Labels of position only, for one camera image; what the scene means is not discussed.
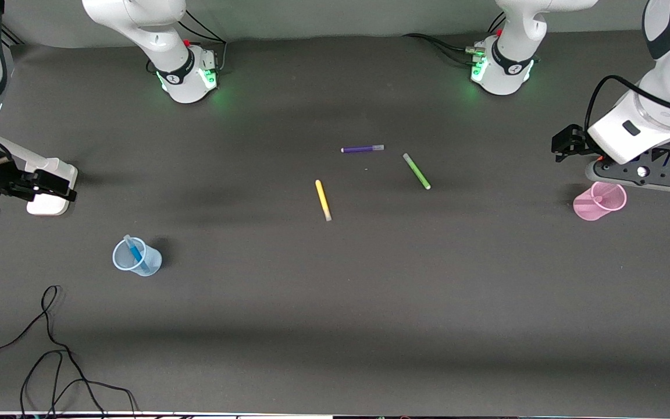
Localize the blue marker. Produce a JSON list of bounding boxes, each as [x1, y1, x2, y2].
[[124, 235, 151, 273]]

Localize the translucent pink cup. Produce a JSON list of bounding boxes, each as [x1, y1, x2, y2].
[[573, 181, 628, 222]]

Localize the translucent blue cup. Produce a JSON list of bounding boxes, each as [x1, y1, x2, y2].
[[112, 237, 163, 277]]

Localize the green marker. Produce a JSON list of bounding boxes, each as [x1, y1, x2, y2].
[[402, 152, 432, 190]]

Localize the yellow marker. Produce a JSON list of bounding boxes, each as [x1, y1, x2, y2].
[[315, 179, 333, 222]]

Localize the thin black cable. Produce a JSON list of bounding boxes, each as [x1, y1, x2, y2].
[[0, 285, 106, 419], [19, 349, 139, 419]]

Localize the black left base cable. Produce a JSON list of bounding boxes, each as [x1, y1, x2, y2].
[[402, 33, 487, 66]]

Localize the black right base cables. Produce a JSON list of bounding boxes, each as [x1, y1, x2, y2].
[[179, 7, 229, 75]]

